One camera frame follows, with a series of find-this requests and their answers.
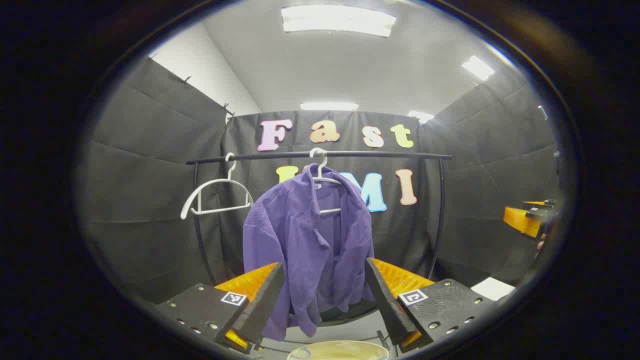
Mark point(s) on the black metal clothes rack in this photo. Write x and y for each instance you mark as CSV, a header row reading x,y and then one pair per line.
x,y
390,154

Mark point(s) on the white plastic clothes hanger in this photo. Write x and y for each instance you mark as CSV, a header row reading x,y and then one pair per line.
x,y
330,210
222,181

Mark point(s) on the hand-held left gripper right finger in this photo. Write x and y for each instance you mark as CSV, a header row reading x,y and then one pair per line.
x,y
387,305

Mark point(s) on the black backdrop cloth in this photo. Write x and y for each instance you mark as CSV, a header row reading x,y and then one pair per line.
x,y
150,150

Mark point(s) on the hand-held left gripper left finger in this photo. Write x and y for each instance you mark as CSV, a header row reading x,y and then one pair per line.
x,y
262,305

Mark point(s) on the beige laundry hamper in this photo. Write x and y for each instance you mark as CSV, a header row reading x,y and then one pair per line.
x,y
340,350

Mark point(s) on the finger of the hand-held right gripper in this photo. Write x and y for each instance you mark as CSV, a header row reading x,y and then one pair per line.
x,y
520,220

